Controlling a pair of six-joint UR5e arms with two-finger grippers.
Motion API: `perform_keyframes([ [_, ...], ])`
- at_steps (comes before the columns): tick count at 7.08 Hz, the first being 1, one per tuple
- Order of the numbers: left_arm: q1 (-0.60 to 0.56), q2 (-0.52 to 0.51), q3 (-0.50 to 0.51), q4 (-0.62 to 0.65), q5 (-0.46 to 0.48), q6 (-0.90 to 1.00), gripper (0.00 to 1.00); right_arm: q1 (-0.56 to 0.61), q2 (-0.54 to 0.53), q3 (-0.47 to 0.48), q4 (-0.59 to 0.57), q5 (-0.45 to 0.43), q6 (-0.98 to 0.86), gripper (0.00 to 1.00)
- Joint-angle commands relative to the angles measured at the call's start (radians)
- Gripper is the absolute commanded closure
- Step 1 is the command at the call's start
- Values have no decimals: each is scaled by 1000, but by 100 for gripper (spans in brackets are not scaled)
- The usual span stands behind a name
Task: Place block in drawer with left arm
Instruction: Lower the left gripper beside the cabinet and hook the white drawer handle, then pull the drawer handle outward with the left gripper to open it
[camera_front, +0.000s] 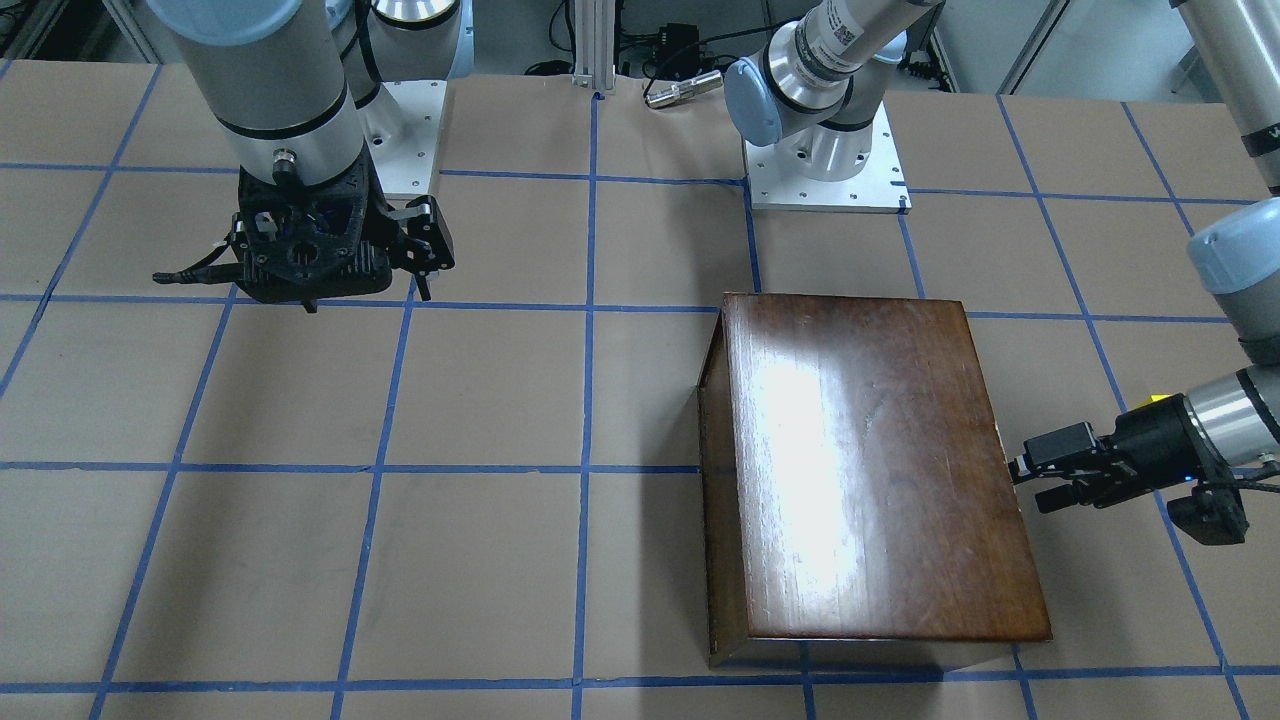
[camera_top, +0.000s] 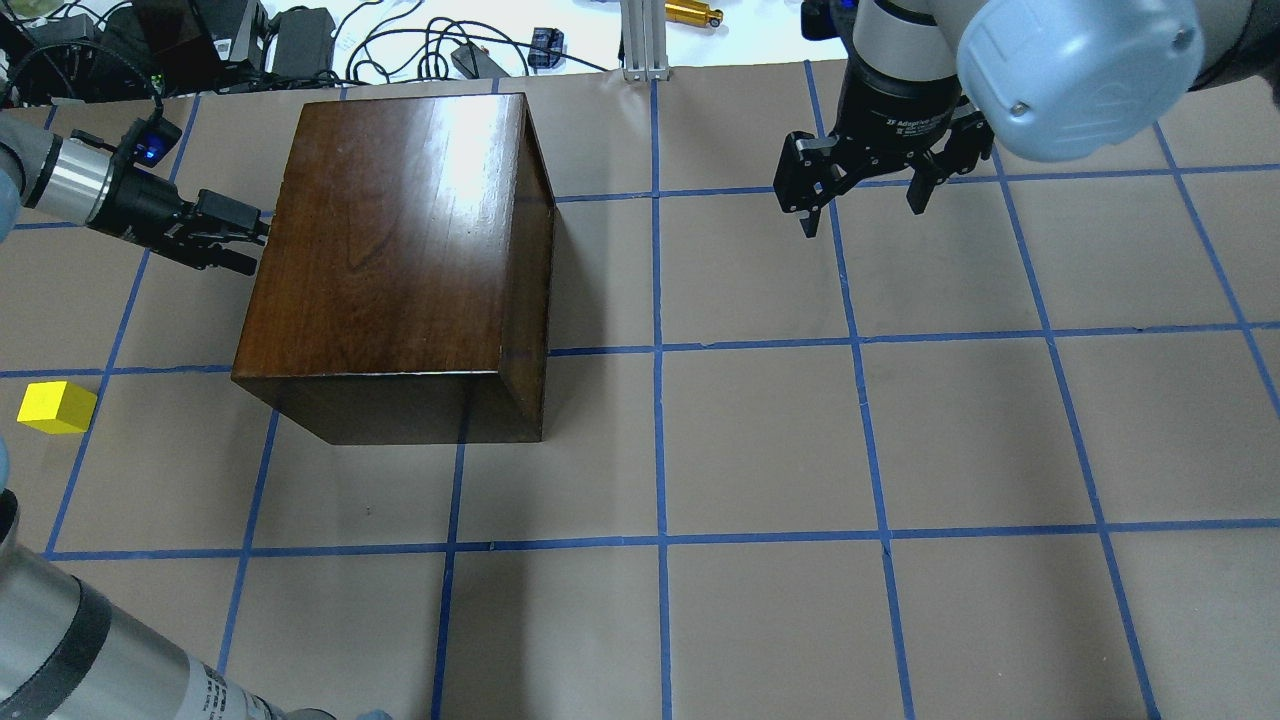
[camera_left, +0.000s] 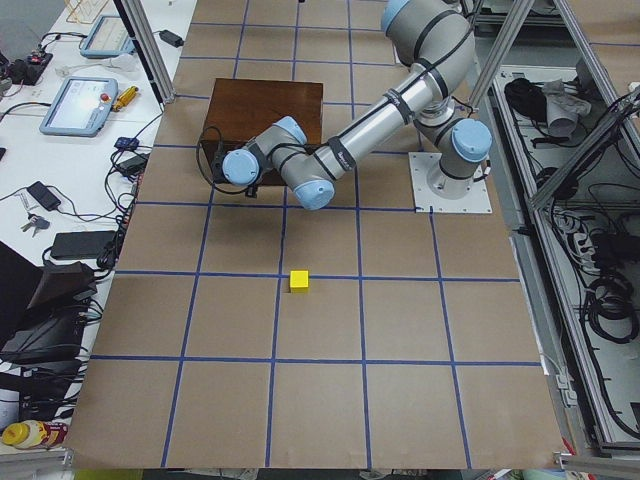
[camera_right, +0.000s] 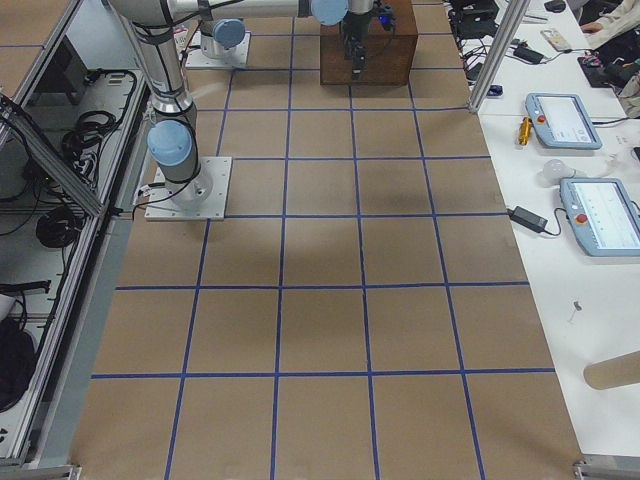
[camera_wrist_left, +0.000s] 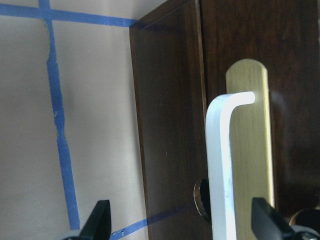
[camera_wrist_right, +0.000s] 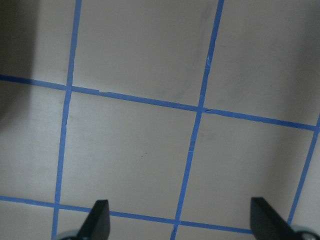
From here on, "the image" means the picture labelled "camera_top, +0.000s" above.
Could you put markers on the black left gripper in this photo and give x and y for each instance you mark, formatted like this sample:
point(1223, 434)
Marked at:
point(143, 209)

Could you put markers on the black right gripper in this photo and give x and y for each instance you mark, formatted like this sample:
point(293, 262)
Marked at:
point(897, 112)

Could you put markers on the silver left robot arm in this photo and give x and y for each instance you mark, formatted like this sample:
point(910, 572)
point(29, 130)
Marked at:
point(67, 178)

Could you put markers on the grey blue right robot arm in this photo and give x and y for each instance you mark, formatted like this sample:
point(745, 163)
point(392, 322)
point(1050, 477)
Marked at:
point(1057, 80)

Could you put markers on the dark wooden drawer cabinet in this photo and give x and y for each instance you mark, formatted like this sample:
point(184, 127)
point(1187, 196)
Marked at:
point(403, 295)

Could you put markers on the yellow block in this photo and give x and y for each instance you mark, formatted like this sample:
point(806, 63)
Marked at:
point(57, 408)

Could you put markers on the black electronics pile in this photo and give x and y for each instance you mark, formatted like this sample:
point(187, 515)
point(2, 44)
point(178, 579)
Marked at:
point(66, 50)

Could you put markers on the black power adapter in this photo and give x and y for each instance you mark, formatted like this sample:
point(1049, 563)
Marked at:
point(303, 42)

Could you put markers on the gold cylindrical part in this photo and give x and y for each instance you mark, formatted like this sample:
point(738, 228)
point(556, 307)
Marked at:
point(699, 14)

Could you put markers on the small blue black connector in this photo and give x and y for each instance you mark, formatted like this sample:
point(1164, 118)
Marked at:
point(546, 48)

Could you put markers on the left wrist camera blue light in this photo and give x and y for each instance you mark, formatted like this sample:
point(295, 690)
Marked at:
point(151, 139)

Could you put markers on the aluminium extrusion post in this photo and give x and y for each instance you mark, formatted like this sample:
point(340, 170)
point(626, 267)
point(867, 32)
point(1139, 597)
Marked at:
point(644, 40)

